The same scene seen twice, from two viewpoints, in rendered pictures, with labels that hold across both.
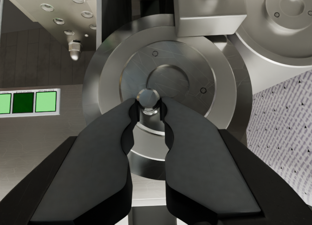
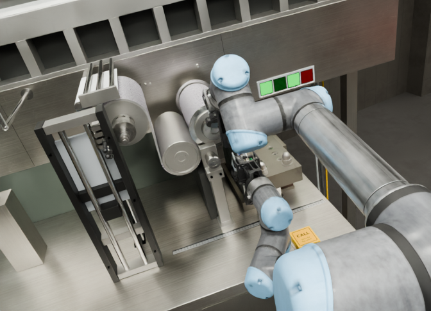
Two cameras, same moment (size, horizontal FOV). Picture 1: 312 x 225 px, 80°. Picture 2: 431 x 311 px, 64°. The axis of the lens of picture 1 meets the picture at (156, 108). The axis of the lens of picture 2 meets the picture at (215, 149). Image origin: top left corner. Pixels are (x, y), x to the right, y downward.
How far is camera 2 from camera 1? 0.91 m
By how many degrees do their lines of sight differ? 23
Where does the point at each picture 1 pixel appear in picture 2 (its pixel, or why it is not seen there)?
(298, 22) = (179, 154)
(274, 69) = (182, 139)
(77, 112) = not seen: hidden behind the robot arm
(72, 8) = not seen: hidden behind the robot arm
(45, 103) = (266, 86)
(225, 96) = (197, 129)
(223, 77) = (199, 134)
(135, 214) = (194, 18)
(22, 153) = (276, 52)
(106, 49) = not seen: hidden behind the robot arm
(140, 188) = (197, 47)
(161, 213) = (174, 22)
